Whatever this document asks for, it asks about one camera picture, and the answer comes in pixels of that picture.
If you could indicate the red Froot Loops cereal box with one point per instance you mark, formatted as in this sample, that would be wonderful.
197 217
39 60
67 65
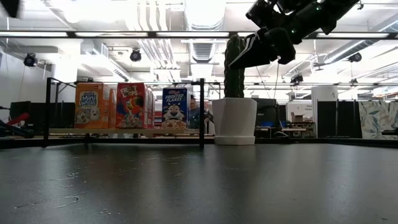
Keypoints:
130 105
151 109

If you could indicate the red bar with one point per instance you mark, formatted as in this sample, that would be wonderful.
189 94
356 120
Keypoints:
18 118

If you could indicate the black partition panel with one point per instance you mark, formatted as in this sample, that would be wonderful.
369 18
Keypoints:
342 119

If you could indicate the white plant pot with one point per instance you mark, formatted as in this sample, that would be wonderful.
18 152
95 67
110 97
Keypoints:
234 121

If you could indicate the background desk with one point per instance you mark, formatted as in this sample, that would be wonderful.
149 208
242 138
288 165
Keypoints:
295 129

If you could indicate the black overhead frame beam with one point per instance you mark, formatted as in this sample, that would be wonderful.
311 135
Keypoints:
124 34

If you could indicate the white pillar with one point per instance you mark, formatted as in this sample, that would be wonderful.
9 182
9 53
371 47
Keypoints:
325 92

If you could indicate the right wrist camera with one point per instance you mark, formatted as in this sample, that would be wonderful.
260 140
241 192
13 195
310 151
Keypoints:
262 12

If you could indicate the silver ventilation duct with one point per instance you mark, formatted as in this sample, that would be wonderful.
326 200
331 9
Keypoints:
203 49

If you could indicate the wooden shelf with black frame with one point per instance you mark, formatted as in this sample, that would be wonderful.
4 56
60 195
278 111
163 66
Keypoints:
124 131

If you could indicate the cardboard box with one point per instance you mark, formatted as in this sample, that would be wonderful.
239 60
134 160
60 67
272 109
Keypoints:
298 118

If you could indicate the black monitor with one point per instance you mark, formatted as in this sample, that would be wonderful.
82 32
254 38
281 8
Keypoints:
265 109

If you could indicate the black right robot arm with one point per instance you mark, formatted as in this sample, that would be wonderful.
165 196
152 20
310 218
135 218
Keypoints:
335 9

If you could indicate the blue Frosted Flakes cereal box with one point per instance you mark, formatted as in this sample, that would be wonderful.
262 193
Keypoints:
174 105

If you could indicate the leaf patterned panel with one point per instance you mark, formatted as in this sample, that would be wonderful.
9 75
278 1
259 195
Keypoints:
376 119

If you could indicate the black low cabinet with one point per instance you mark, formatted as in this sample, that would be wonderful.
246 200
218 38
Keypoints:
37 115

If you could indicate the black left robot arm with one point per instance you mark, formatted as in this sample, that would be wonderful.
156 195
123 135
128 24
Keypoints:
9 6

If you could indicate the black ceiling spotlight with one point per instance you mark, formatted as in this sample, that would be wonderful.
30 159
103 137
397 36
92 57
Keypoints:
30 59
135 55
354 57
297 78

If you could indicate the person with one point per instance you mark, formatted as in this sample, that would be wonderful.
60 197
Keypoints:
194 115

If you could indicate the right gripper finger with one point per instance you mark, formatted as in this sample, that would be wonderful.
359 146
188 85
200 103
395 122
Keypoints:
283 46
252 54

